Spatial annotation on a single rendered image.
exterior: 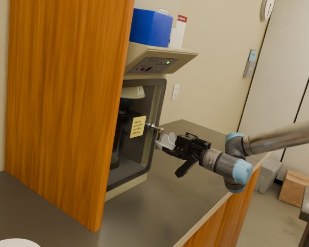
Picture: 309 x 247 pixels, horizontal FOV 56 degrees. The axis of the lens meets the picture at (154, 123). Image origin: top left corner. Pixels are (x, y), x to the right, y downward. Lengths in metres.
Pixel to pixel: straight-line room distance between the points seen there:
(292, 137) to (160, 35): 0.54
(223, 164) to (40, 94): 0.63
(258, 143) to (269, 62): 2.82
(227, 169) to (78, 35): 0.61
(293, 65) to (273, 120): 0.68
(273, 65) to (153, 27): 3.11
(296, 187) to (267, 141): 2.59
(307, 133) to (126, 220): 0.65
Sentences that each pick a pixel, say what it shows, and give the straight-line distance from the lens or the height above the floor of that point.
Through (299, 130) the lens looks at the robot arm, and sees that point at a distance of 1.04.
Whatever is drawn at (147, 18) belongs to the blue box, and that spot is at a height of 1.58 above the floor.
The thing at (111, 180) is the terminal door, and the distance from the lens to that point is 1.05.
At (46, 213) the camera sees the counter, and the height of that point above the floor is 0.94.
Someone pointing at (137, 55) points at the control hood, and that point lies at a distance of 0.82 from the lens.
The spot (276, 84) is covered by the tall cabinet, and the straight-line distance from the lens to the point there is 3.84.
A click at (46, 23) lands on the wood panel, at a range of 0.97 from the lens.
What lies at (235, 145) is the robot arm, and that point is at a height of 1.21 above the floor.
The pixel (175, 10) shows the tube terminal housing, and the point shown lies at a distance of 1.11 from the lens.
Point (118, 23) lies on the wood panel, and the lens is 0.76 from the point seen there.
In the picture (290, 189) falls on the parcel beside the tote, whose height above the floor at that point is 0.17.
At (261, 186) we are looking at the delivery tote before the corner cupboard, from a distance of 3.68.
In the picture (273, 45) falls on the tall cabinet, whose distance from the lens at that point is 3.86.
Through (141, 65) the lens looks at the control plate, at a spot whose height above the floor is 1.45.
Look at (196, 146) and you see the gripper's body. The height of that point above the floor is 1.20.
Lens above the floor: 1.55
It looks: 17 degrees down
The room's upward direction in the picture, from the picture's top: 11 degrees clockwise
